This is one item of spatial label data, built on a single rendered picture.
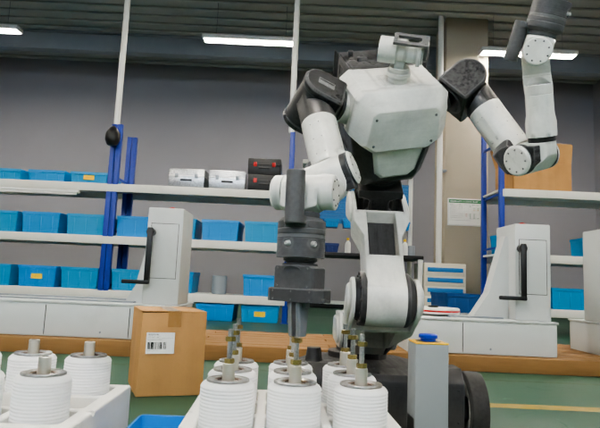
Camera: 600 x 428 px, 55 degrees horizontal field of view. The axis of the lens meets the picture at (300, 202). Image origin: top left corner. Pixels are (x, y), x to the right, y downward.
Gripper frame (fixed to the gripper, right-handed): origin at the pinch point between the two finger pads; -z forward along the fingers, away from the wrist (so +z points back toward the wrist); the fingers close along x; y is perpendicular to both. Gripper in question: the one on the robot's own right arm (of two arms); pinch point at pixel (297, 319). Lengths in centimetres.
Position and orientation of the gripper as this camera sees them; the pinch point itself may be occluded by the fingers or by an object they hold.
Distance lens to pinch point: 105.3
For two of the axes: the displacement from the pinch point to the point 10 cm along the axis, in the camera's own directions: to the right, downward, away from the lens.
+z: 0.4, -9.9, 1.3
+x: -8.4, 0.4, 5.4
